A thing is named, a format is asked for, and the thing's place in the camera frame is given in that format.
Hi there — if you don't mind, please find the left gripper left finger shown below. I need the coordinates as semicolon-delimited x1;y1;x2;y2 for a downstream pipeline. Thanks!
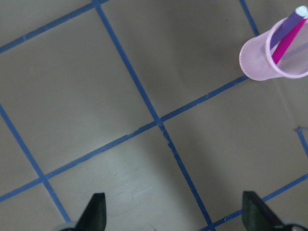
54;192;108;231

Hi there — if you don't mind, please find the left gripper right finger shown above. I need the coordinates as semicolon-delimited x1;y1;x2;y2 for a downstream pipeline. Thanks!
242;191;307;231

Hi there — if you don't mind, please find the pink pen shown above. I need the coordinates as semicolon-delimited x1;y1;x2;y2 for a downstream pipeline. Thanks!
272;19;306;64

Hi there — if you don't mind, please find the purple pen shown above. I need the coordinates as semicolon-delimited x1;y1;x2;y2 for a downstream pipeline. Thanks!
270;5;308;49

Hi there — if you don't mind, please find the pink mesh cup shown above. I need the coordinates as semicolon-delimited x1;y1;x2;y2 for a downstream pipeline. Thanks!
239;19;308;81

